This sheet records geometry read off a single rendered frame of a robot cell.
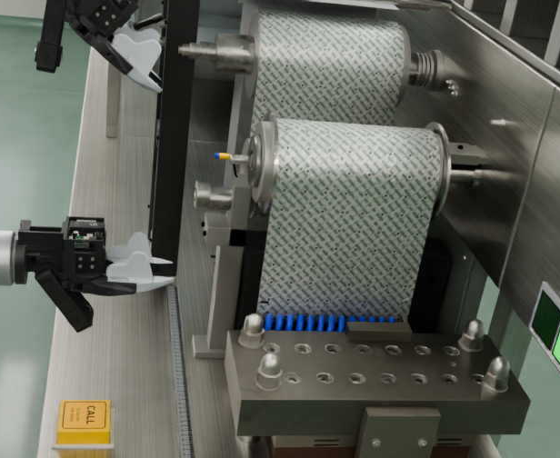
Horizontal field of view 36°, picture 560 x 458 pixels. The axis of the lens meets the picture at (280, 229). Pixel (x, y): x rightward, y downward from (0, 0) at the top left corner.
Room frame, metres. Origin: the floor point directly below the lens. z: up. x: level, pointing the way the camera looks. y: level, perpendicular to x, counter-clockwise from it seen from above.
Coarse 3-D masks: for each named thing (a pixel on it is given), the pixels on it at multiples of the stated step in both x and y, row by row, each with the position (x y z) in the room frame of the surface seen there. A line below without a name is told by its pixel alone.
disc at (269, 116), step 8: (272, 112) 1.15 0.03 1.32; (264, 120) 1.19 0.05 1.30; (272, 120) 1.13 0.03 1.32; (272, 128) 1.12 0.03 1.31; (272, 168) 1.09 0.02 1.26; (272, 176) 1.08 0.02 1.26; (272, 184) 1.07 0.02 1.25; (272, 192) 1.07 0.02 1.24; (272, 200) 1.08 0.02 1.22; (264, 208) 1.11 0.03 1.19
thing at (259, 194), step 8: (256, 128) 1.17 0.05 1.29; (264, 128) 1.13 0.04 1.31; (264, 136) 1.11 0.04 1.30; (272, 136) 1.11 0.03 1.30; (264, 144) 1.10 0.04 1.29; (272, 144) 1.10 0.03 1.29; (440, 144) 1.17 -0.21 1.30; (264, 152) 1.10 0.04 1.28; (272, 152) 1.10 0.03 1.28; (440, 152) 1.16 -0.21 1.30; (264, 160) 1.09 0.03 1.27; (272, 160) 1.09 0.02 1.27; (440, 160) 1.15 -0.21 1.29; (264, 168) 1.09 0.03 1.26; (440, 168) 1.15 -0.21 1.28; (264, 176) 1.08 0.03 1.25; (440, 176) 1.14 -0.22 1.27; (264, 184) 1.09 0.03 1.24; (440, 184) 1.14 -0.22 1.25; (256, 192) 1.11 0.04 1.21; (264, 192) 1.09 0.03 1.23; (256, 200) 1.11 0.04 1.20; (264, 200) 1.10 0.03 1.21
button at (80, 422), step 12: (60, 408) 0.94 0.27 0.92; (72, 408) 0.94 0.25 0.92; (84, 408) 0.95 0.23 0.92; (96, 408) 0.95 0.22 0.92; (108, 408) 0.96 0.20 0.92; (60, 420) 0.92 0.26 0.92; (72, 420) 0.92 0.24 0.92; (84, 420) 0.92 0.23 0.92; (96, 420) 0.93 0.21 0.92; (108, 420) 0.93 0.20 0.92; (60, 432) 0.89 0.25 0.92; (72, 432) 0.90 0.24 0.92; (84, 432) 0.90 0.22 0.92; (96, 432) 0.90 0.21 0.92; (108, 432) 0.91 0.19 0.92
